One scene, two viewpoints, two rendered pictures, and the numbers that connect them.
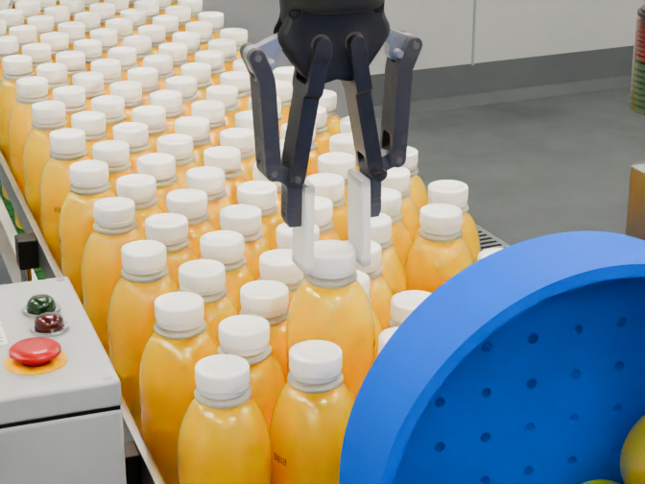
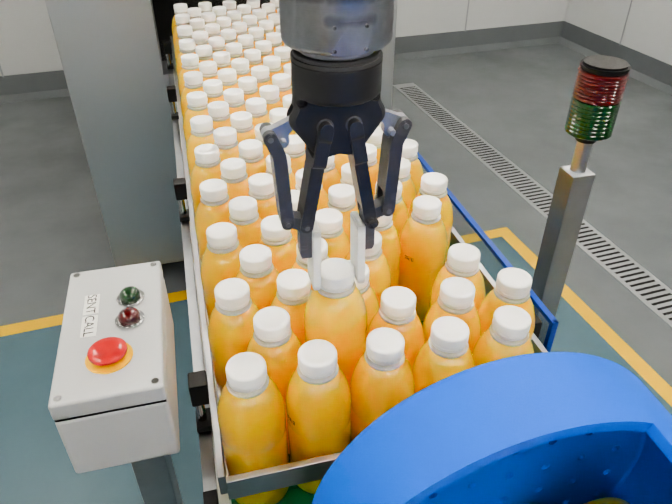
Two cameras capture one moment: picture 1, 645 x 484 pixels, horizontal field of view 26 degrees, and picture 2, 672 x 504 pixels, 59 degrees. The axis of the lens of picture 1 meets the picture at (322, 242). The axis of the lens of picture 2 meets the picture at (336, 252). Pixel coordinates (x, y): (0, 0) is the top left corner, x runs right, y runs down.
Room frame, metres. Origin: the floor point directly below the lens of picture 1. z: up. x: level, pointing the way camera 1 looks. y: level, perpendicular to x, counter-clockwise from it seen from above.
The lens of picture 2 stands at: (0.50, -0.05, 1.51)
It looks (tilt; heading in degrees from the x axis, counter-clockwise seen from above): 35 degrees down; 6
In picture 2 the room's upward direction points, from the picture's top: straight up
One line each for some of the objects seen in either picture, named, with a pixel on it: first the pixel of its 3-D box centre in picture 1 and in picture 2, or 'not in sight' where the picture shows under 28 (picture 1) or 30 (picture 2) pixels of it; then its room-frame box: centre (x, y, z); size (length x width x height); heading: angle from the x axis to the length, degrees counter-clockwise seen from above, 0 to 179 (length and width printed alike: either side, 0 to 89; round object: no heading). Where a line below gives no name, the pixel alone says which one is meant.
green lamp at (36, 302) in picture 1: (40, 303); (129, 294); (0.97, 0.21, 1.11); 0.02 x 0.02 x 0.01
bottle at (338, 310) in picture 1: (330, 372); (335, 342); (0.99, -0.01, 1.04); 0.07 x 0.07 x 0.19
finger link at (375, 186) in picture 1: (381, 181); (375, 222); (1.00, -0.04, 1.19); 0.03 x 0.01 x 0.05; 110
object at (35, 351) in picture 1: (35, 352); (107, 352); (0.89, 0.20, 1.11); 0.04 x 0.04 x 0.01
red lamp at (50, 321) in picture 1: (49, 322); (128, 315); (0.94, 0.20, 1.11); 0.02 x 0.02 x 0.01
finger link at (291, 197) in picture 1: (280, 192); (295, 234); (0.97, 0.03, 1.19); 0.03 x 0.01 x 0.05; 110
